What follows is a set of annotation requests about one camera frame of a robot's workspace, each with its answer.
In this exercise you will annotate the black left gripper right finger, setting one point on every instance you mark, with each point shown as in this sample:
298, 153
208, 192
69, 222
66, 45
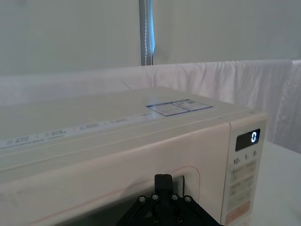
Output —
168, 188

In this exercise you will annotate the blue-bordered white sticker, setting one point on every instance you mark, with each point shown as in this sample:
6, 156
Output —
179, 107

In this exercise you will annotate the white draped backdrop cloth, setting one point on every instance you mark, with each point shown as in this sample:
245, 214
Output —
223, 80

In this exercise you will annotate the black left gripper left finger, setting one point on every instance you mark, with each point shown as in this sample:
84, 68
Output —
159, 188

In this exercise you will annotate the grey striped post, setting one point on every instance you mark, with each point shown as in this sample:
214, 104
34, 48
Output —
146, 30

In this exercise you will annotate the white tablecloth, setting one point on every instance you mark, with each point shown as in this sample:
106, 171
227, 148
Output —
279, 188

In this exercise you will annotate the cream microwave oven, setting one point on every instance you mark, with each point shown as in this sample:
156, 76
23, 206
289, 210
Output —
94, 164

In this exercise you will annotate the pale white curtain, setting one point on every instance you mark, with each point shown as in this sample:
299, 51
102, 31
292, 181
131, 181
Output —
58, 35

